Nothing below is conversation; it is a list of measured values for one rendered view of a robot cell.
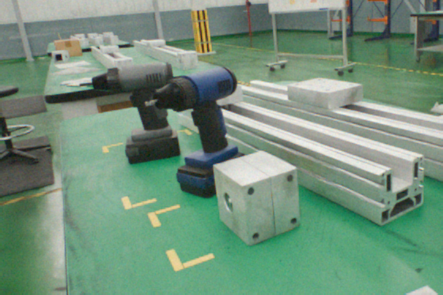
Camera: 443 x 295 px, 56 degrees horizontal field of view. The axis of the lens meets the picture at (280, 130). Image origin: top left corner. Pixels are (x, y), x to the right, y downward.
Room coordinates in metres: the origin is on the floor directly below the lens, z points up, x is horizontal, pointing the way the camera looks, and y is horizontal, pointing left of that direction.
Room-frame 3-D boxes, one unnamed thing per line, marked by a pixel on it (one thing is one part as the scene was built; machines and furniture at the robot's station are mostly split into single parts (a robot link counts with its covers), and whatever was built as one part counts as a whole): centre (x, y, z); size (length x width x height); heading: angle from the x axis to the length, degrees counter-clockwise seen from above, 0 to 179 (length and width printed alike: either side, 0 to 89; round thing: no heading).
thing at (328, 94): (0.99, -0.11, 0.87); 0.16 x 0.11 x 0.07; 33
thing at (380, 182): (0.89, 0.04, 0.82); 0.80 x 0.10 x 0.09; 33
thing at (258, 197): (0.58, 0.04, 0.83); 0.11 x 0.10 x 0.10; 121
